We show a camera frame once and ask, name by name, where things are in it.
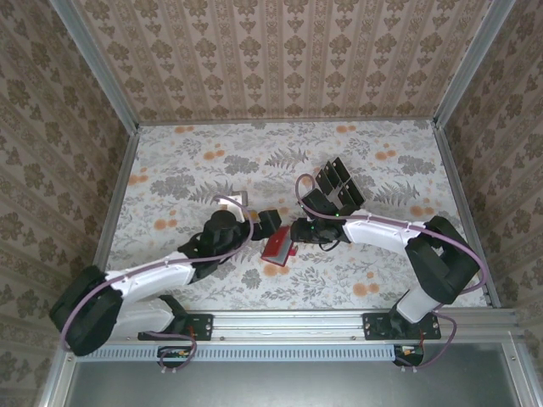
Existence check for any red leather card holder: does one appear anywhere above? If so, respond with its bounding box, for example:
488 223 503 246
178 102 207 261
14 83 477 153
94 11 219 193
260 226 299 267

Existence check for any black card organizer rack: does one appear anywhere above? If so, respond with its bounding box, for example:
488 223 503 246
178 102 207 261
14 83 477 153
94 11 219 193
313 155 367 217

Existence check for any black credit card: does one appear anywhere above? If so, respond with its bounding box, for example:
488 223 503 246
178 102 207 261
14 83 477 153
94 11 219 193
347 177 366 207
316 165 339 191
339 186 360 215
325 156 348 179

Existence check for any grey sheet metal panel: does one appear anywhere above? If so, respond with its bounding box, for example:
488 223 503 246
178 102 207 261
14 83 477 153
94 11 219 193
40 338 543 407

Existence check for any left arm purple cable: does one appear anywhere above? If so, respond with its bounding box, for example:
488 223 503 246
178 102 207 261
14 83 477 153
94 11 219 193
61 193 255 376

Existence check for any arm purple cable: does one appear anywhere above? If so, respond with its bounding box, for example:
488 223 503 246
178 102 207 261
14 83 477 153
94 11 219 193
61 193 255 376
294 173 488 374

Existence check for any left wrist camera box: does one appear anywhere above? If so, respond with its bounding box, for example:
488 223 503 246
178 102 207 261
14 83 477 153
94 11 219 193
218 192 249 222

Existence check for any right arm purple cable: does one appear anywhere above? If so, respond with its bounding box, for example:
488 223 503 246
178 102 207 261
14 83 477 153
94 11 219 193
294 173 488 374

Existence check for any long aluminium base rail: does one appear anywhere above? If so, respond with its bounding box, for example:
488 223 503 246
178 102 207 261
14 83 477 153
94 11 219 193
62 308 522 343

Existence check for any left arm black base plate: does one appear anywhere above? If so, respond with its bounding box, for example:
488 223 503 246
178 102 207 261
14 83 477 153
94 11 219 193
137 313 213 341

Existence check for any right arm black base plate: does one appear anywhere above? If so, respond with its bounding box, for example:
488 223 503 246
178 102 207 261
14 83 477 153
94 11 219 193
362 312 442 341

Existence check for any aluminium side rail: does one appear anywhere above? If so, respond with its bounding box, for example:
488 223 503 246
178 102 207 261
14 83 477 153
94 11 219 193
432 125 502 309
79 125 142 310

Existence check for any white slotted cable duct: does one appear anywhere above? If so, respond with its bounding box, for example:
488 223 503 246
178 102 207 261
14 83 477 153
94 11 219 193
77 343 426 364

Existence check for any black cable connector port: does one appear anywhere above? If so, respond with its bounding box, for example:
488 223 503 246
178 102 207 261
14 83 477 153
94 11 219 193
392 343 425 368
157 345 193 369

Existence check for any aluminium corner post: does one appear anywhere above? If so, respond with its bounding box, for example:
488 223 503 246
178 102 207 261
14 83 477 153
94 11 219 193
432 0 519 128
48 0 141 135

